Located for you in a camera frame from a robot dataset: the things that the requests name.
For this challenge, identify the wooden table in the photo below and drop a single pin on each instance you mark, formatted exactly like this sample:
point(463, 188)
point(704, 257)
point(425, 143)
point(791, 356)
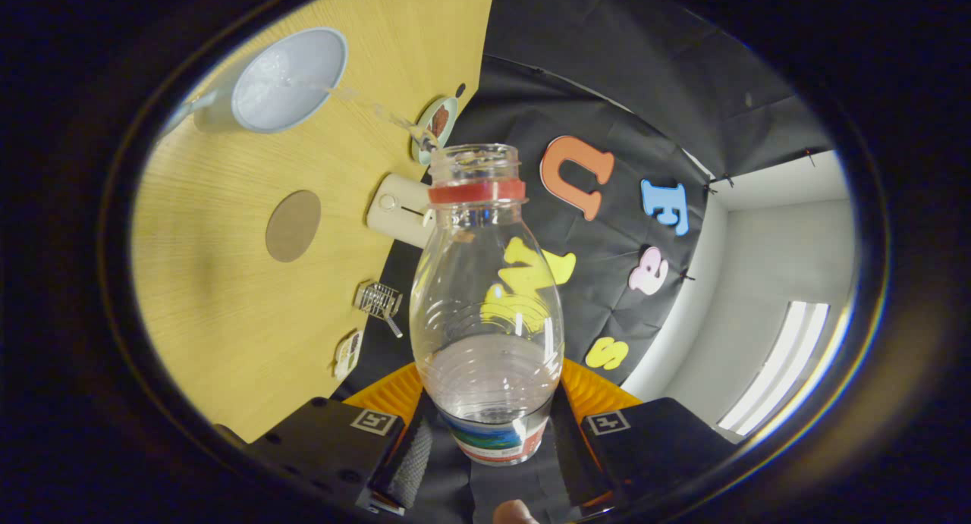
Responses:
point(227, 319)

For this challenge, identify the brown meat slices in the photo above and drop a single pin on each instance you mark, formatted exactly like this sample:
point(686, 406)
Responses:
point(438, 122)

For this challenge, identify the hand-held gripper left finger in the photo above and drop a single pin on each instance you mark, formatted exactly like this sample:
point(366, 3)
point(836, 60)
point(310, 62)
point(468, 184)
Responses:
point(410, 456)

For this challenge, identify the white divided food tray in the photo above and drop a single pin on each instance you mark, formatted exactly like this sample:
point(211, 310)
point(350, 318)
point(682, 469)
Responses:
point(347, 355)

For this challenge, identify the clear plastic juice bottle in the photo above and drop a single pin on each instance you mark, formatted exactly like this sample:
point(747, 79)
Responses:
point(485, 296)

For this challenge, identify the white cup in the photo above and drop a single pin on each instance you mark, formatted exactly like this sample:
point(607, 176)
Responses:
point(288, 92)

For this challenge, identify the white toaster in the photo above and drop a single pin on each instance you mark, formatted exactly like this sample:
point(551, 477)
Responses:
point(394, 209)

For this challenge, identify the pale green plate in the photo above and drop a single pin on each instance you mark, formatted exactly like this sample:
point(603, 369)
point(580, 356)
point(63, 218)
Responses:
point(451, 107)

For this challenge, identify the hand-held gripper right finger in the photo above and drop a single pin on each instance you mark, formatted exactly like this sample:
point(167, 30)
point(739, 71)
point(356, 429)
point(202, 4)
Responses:
point(573, 456)

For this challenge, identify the black backdrop cloth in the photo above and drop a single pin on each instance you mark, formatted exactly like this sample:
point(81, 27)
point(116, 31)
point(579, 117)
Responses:
point(622, 92)

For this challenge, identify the small metal rack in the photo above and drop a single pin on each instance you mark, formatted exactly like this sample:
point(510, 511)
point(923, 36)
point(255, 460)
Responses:
point(377, 300)

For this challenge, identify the round brown coaster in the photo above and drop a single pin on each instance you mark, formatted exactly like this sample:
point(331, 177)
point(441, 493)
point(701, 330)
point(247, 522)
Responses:
point(293, 227)

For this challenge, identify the large ceiling light panel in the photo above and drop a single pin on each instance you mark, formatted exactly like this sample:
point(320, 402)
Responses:
point(781, 365)

